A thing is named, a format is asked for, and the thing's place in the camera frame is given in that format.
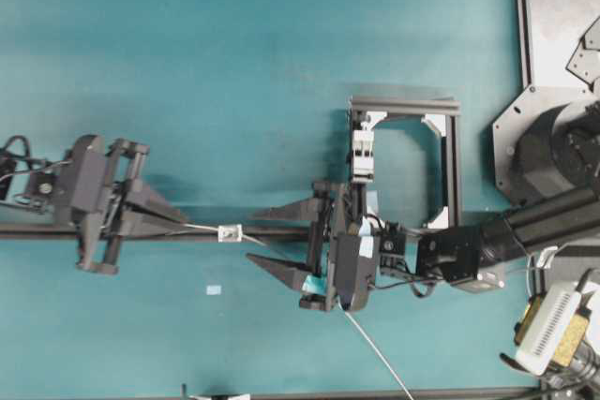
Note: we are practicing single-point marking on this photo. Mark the white bracket with hole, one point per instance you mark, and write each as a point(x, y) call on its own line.
point(230, 233)

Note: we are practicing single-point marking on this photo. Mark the long black aluminium rail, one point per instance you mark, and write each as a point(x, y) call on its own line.
point(10, 231)

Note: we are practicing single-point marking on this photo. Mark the black rail at bottom edge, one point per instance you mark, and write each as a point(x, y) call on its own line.
point(581, 392)

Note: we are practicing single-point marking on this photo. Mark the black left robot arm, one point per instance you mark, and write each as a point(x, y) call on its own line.
point(38, 195)

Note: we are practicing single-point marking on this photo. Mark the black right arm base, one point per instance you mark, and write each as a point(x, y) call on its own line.
point(546, 142)

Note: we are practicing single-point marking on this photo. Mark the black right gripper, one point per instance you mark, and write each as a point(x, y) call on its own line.
point(344, 246)

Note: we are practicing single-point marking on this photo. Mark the white ventilated power adapter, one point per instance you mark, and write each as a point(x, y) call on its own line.
point(556, 325)

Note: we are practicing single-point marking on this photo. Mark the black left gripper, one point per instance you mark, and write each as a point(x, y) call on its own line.
point(87, 196)

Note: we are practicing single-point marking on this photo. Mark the white terminal block clamp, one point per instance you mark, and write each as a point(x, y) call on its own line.
point(362, 161)

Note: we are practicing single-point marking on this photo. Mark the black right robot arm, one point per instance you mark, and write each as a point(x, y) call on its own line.
point(459, 256)

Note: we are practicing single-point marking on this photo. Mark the blue tape on table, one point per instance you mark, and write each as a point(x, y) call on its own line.
point(213, 290)

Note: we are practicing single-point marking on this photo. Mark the black aluminium square frame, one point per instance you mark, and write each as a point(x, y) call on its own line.
point(441, 117)

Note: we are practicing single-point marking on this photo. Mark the white label tag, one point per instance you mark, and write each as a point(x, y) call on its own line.
point(546, 257)

